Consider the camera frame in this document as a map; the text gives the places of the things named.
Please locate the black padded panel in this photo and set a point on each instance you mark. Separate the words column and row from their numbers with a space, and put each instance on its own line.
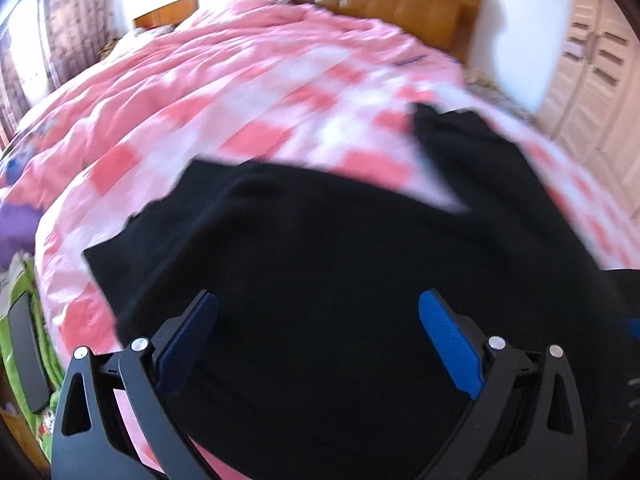
column 27, row 355

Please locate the light wooden wardrobe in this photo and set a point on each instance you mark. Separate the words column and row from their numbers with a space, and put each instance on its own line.
column 595, row 85

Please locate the pink checked bed sheet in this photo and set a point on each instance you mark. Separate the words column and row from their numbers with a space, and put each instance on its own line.
column 280, row 135

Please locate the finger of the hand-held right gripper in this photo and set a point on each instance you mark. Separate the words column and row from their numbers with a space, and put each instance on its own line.
column 633, row 329

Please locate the black pants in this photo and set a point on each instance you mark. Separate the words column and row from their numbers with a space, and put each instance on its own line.
column 325, row 260

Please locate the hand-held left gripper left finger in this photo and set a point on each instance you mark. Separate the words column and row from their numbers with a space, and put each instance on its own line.
column 187, row 340

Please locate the purple cloth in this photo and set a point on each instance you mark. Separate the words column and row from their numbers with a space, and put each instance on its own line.
column 17, row 227

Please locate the green printed cloth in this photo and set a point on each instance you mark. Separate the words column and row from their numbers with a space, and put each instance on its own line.
column 20, row 440

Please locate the wooden nightstand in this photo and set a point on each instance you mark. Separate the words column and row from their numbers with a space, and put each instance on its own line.
column 165, row 12

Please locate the wooden padded headboard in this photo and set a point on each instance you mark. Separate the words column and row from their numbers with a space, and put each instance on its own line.
column 390, row 0

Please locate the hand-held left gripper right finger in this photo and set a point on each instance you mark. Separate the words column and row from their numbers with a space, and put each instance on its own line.
column 447, row 340

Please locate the pink duvet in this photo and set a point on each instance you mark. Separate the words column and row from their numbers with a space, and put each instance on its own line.
column 165, row 75

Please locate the patterned curtain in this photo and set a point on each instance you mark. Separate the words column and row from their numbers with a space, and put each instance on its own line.
column 60, row 25

